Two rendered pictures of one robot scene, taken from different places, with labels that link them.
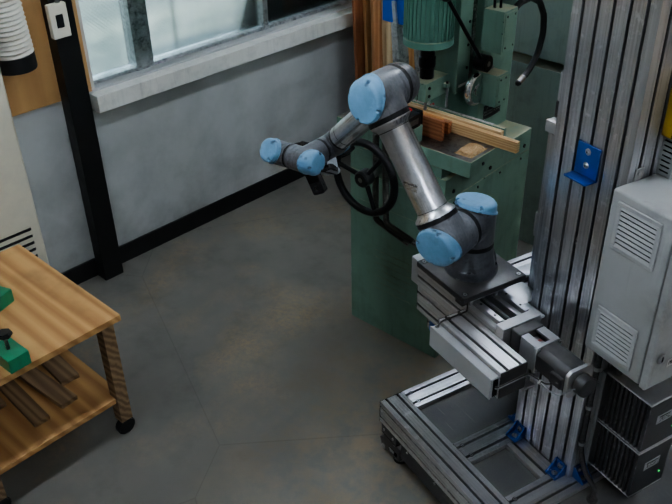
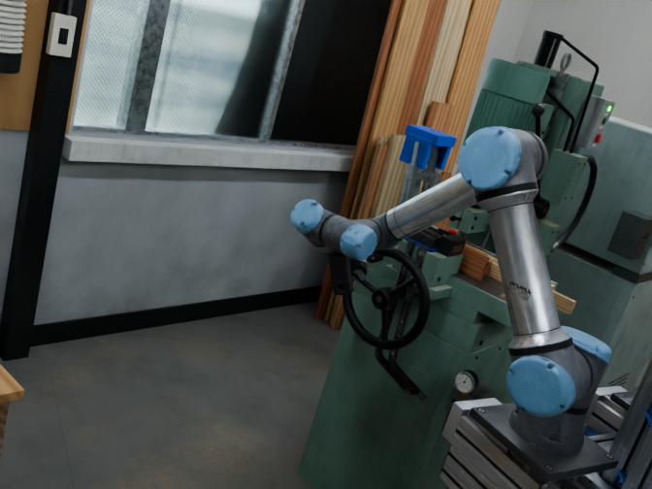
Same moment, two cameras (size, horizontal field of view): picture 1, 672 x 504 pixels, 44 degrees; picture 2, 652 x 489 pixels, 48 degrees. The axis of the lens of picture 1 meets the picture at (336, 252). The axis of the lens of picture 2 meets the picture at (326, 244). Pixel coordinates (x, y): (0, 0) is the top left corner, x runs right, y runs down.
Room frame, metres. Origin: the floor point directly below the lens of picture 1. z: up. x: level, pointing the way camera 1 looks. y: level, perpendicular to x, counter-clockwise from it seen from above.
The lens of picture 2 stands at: (0.66, 0.31, 1.50)
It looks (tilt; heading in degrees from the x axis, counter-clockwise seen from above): 17 degrees down; 353
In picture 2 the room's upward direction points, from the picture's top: 16 degrees clockwise
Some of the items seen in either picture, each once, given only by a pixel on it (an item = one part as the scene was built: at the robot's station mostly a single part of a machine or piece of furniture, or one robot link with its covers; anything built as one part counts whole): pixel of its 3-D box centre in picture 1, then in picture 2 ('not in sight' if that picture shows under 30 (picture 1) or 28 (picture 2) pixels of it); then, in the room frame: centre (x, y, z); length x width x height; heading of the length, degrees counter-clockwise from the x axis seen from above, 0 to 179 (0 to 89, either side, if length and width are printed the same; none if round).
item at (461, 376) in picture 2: not in sight; (466, 383); (2.45, -0.38, 0.65); 0.06 x 0.04 x 0.08; 48
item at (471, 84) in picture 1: (475, 89); not in sight; (2.80, -0.51, 1.02); 0.12 x 0.03 x 0.12; 138
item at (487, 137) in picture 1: (448, 125); (485, 266); (2.71, -0.41, 0.92); 0.57 x 0.02 x 0.04; 48
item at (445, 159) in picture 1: (409, 140); (438, 272); (2.70, -0.27, 0.87); 0.61 x 0.30 x 0.06; 48
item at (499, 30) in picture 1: (500, 28); (563, 176); (2.84, -0.59, 1.22); 0.09 x 0.08 x 0.15; 138
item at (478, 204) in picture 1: (473, 218); (572, 364); (1.95, -0.38, 0.98); 0.13 x 0.12 x 0.14; 139
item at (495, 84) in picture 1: (491, 86); (537, 239); (2.81, -0.58, 1.02); 0.09 x 0.07 x 0.12; 48
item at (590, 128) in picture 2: not in sight; (592, 122); (2.93, -0.65, 1.40); 0.10 x 0.06 x 0.16; 138
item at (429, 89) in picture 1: (429, 88); (471, 220); (2.80, -0.35, 1.03); 0.14 x 0.07 x 0.09; 138
